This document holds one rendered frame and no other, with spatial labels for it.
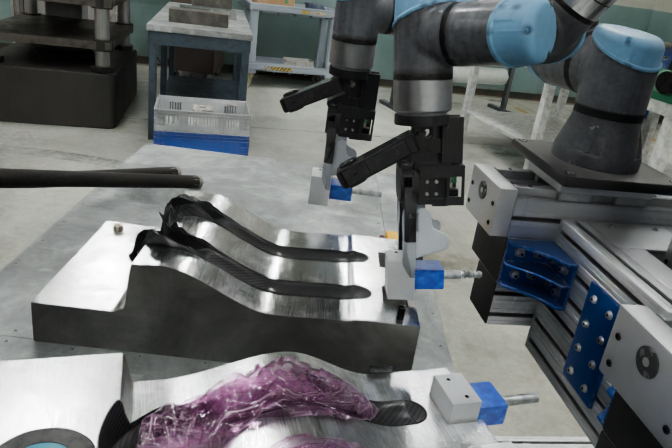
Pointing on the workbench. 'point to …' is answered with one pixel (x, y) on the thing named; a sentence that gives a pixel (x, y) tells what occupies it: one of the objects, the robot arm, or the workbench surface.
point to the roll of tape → (49, 439)
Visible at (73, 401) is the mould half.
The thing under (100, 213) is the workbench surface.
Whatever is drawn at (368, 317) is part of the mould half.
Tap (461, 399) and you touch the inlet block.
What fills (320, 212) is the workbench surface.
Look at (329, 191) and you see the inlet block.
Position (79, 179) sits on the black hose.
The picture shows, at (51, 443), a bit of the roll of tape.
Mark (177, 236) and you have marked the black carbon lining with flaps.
